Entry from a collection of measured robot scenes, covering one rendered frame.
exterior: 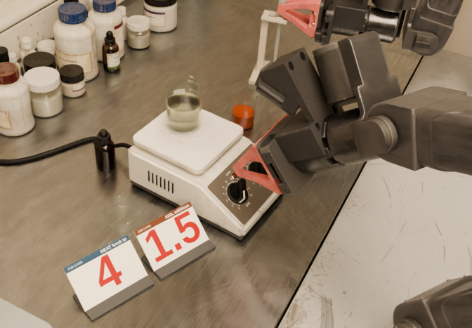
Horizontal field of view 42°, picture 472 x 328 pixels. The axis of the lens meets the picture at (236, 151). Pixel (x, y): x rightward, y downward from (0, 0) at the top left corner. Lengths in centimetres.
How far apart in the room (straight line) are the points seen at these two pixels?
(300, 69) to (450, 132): 19
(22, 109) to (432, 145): 67
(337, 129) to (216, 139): 27
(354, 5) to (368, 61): 45
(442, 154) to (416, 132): 3
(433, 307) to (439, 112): 19
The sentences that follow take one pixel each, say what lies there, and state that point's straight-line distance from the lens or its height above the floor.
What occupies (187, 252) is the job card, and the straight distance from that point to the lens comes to 84.
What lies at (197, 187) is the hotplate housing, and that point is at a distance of 84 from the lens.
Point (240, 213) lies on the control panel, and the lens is 84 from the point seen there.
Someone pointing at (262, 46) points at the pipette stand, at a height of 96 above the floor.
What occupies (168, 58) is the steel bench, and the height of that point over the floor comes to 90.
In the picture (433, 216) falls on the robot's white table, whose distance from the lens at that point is 96.
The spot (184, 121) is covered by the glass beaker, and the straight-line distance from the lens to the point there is 86.
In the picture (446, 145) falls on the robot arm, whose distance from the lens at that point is 54.
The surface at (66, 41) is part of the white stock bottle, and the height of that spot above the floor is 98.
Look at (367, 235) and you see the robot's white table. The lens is 90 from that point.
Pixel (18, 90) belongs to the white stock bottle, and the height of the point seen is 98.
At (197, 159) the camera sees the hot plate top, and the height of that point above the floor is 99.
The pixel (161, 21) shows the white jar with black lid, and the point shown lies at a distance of 129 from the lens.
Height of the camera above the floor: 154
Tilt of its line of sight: 40 degrees down
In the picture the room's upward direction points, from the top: 5 degrees clockwise
